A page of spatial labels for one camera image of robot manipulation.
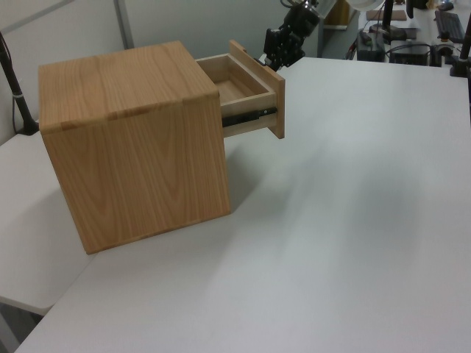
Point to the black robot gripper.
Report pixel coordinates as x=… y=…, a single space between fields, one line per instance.
x=286 y=48

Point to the Franka robot arm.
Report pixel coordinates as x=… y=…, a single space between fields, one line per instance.
x=302 y=16

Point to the tan wooden cupboard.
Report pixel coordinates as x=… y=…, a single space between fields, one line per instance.
x=336 y=13

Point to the black electronics box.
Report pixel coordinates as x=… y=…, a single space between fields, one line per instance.
x=371 y=46

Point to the black desk lamp stand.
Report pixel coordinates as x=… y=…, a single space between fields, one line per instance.
x=386 y=22

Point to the brown desk mat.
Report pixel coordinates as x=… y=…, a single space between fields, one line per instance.
x=399 y=15

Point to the black desktop device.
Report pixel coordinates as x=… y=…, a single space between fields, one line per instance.
x=410 y=54

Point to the wooden cabinet box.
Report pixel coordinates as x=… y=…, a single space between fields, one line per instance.
x=129 y=147

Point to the black computer keyboard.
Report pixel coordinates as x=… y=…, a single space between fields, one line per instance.
x=449 y=23

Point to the black camera stand clamp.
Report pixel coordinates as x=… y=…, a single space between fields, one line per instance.
x=462 y=55

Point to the black camera stand pole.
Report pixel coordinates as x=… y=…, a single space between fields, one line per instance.
x=16 y=92

